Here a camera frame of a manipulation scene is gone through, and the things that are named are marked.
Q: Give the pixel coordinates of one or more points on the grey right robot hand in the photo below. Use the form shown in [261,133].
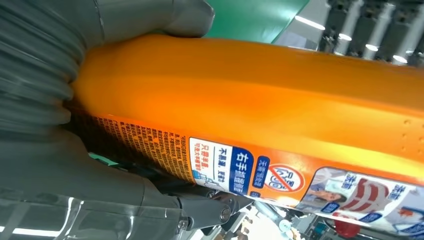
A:
[66,185]

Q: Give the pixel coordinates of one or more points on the green table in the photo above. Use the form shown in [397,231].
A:
[251,20]

